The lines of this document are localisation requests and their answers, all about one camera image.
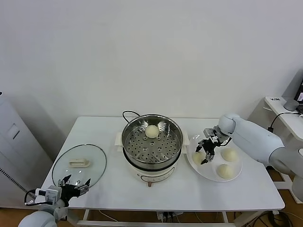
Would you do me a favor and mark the white floor cabinet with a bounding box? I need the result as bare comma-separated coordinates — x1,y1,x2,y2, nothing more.
0,91,54,210

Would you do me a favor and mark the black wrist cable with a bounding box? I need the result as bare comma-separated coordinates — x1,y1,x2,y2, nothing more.
23,190,39,209
219,136,233,148

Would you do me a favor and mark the white desk base frame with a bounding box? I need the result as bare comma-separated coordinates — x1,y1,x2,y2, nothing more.
276,169,303,204

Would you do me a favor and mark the white electric cooker base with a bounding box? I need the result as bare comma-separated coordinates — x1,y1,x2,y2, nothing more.
115,131,190,189

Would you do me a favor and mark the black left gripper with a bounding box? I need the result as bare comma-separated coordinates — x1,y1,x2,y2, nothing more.
57,174,92,205

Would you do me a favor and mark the white side desk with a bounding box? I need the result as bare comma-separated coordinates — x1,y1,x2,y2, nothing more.
247,96,303,166

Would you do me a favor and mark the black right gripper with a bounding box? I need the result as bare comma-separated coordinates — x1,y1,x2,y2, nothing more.
195,138,217,166

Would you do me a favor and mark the white round plate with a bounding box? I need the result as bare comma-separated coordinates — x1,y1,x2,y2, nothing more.
186,133,243,183

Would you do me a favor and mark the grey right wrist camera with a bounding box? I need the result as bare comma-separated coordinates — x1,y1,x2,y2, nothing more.
204,127,220,144

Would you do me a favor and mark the stainless steel steamer basket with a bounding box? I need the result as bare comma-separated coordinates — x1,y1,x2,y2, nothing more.
121,114,184,166

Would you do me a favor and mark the glass lid with cream handle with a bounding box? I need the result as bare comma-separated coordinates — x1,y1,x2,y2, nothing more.
52,144,107,190

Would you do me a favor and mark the white power strip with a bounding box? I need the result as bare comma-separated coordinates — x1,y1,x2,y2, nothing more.
156,211,183,223

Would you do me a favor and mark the white steamed baozi bun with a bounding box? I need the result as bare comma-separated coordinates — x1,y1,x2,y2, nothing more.
217,164,235,178
144,125,159,139
221,148,238,163
192,151,206,166

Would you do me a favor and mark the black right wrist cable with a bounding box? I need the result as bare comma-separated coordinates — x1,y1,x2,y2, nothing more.
219,136,233,148

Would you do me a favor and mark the grey round desk object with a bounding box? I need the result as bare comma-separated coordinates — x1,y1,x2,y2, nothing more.
283,99,299,111

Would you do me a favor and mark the black cooker power cord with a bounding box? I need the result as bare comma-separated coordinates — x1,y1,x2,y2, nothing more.
122,110,143,125

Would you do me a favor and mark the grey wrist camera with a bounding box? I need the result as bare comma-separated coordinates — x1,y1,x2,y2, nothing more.
35,186,61,205
204,127,220,144

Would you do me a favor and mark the white table frame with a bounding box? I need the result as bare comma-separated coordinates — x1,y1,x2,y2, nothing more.
77,209,229,227

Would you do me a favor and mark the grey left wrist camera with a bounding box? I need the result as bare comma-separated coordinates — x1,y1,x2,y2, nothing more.
35,186,61,205

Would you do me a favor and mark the black power adapter cable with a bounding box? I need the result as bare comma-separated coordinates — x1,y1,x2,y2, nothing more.
267,111,303,133

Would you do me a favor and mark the dark laptop screen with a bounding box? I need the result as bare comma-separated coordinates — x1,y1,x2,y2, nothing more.
293,79,303,102

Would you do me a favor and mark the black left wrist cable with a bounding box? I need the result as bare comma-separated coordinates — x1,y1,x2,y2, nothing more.
23,190,39,209

